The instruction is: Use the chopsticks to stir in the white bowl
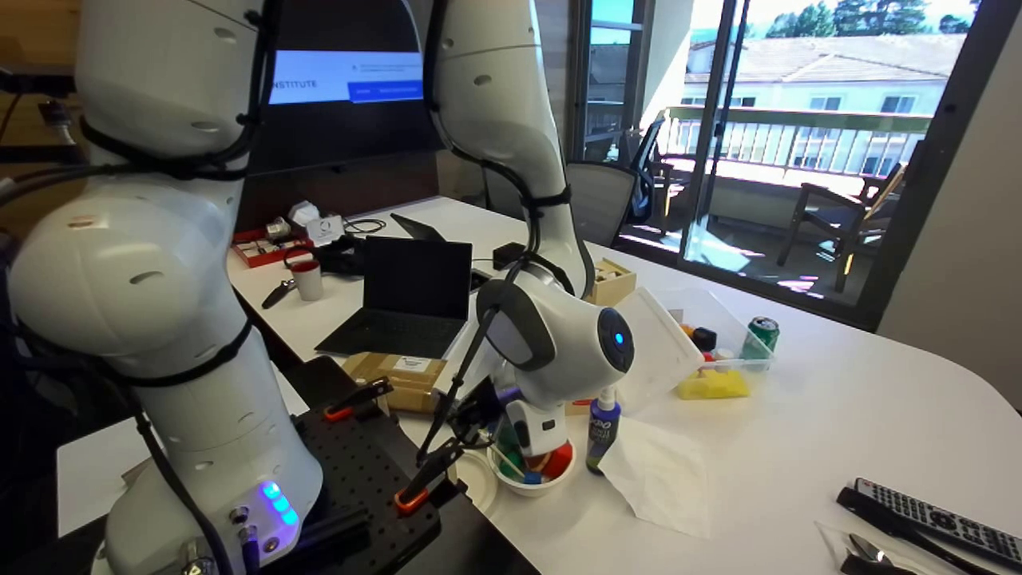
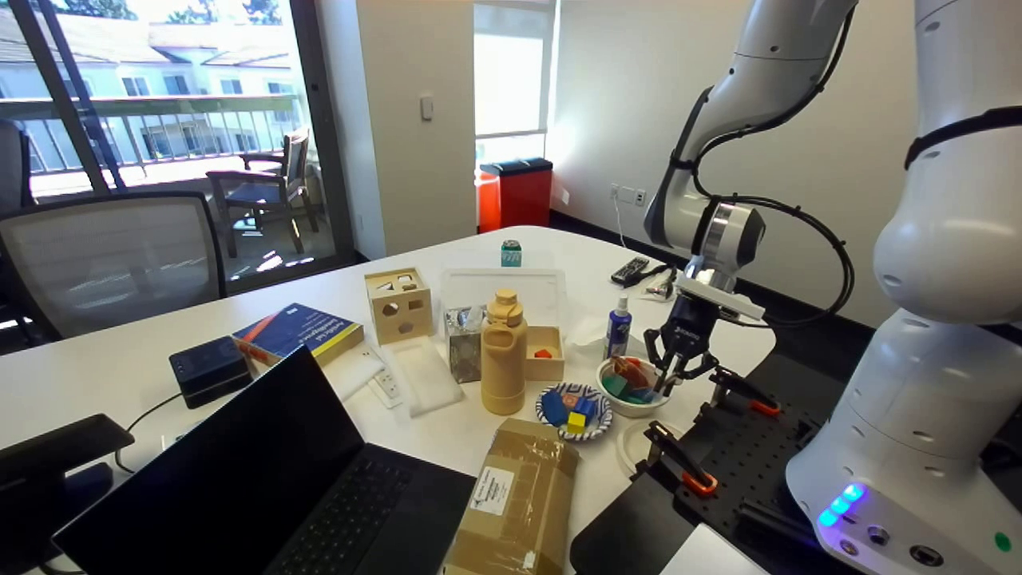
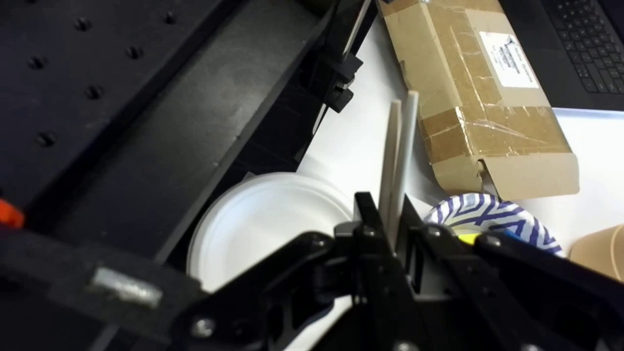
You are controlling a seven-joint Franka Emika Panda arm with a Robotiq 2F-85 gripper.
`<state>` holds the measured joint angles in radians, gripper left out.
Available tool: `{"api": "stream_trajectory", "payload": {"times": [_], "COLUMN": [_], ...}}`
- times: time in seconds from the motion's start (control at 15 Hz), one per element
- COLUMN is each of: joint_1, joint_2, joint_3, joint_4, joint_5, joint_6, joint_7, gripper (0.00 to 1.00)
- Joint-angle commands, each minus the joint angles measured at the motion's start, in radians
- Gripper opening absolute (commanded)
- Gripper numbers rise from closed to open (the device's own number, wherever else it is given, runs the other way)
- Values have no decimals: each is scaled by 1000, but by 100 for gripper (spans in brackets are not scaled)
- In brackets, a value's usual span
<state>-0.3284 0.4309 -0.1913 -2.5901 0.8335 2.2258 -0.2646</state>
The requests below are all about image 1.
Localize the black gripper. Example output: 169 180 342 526
456 370 543 473

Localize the white bowl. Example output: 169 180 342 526
489 442 581 502

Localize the red toy block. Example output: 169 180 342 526
539 444 576 478

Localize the black and orange clamp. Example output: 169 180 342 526
319 376 397 426
389 433 471 520

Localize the flat brown cardboard box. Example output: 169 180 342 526
344 350 454 420

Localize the white paper sheet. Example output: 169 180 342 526
590 409 713 538

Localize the clear plastic bin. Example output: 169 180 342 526
631 285 786 416

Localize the open black laptop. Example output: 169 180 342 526
314 232 475 361

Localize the black round device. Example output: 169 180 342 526
489 239 530 274

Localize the wooden block with holes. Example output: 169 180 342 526
588 257 638 313

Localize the black and red toy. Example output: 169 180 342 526
685 322 722 359

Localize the black flat device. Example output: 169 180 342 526
387 211 454 246

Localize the black pouch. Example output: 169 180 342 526
318 232 372 282

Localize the grey office chair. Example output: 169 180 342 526
558 158 638 250

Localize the white cup with red lid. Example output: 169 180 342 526
284 251 326 302

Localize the green drink can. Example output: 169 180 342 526
738 313 784 365

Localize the black marker pen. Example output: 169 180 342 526
259 278 300 313

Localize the crumpled white cloth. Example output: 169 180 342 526
284 199 353 251

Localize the red flat box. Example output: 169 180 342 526
236 232 314 267

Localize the dark metal utensil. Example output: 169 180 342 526
839 529 921 575

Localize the dark wooden balcony chair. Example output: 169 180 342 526
777 164 911 297

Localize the balcony railing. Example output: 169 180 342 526
657 103 941 185

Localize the black remote control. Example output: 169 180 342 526
833 475 1022 575

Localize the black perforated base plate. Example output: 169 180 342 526
252 354 475 575

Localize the wall monitor with Toyota logo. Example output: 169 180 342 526
243 0 450 185

